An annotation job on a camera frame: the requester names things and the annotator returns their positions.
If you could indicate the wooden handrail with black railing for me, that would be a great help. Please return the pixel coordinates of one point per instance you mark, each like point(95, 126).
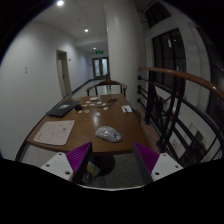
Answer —
point(186, 131)

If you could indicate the dark closed laptop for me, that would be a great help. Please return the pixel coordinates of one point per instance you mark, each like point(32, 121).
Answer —
point(62, 109)

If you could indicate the green exit sign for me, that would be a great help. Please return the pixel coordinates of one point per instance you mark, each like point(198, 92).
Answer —
point(99, 52)

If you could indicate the translucent grey computer mouse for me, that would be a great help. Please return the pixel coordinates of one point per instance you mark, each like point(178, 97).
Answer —
point(109, 134)

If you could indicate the white door in hallway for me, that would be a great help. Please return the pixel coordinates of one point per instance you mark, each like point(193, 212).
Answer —
point(63, 73)

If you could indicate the wooden chair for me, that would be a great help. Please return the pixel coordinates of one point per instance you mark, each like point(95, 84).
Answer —
point(108, 84)

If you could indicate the white patterned mouse pad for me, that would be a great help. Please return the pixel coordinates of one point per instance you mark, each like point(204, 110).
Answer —
point(54, 132)

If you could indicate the green object under table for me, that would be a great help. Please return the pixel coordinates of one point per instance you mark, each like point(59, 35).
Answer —
point(91, 173)

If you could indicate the glass double door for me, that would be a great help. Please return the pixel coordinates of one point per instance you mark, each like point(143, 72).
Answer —
point(100, 67)

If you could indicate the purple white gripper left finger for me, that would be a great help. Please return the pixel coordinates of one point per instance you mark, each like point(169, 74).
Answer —
point(70, 166)

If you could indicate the small black round object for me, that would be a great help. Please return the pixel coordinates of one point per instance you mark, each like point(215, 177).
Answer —
point(78, 107)

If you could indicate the white box on table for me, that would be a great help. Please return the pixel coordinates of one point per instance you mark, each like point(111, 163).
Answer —
point(94, 99)

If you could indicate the white phone on table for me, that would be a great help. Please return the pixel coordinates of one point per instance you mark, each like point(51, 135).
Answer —
point(126, 109)

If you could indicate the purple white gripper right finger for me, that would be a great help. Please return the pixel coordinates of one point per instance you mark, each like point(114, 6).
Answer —
point(153, 166)

